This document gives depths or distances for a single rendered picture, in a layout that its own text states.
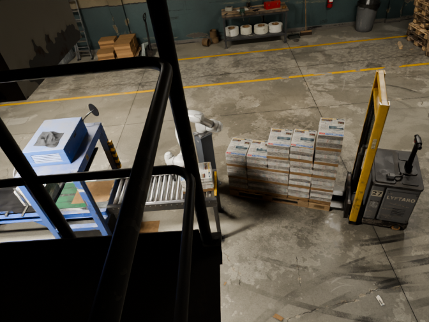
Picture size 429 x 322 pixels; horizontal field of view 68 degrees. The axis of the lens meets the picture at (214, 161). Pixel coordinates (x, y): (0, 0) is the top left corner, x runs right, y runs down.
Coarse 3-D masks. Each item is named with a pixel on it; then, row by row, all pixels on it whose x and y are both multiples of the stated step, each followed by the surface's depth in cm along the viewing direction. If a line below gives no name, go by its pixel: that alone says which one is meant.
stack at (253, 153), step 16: (240, 144) 446; (256, 144) 443; (240, 160) 436; (256, 160) 428; (272, 160) 419; (288, 160) 411; (240, 176) 457; (256, 176) 447; (272, 176) 436; (288, 176) 427; (304, 176) 419; (256, 192) 471; (272, 192) 458; (288, 192) 448; (304, 192) 437
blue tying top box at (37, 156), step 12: (48, 120) 370; (60, 120) 367; (72, 120) 364; (36, 132) 353; (60, 132) 347; (72, 132) 345; (84, 132) 372; (60, 144) 330; (72, 144) 342; (36, 156) 330; (48, 156) 330; (60, 156) 330; (72, 156) 340
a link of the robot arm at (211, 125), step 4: (188, 112) 369; (192, 112) 367; (196, 112) 367; (200, 112) 368; (192, 116) 367; (196, 116) 366; (200, 116) 366; (192, 120) 369; (196, 120) 367; (200, 120) 368; (204, 120) 388; (208, 120) 400; (212, 120) 418; (204, 124) 396; (208, 124) 402; (212, 124) 412; (216, 124) 419; (220, 124) 422; (208, 128) 419; (212, 128) 417; (216, 128) 421; (220, 128) 422
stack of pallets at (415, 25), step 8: (416, 0) 773; (424, 0) 760; (416, 8) 783; (424, 8) 752; (416, 16) 795; (424, 16) 759; (416, 24) 805; (424, 24) 769; (408, 32) 823; (416, 32) 792; (424, 32) 765; (408, 40) 834; (416, 40) 797; (424, 40) 769; (424, 48) 777
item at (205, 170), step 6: (204, 162) 394; (210, 162) 394; (204, 168) 386; (210, 168) 385; (204, 174) 378; (210, 174) 377; (204, 180) 376; (210, 180) 376; (204, 186) 382; (210, 186) 383
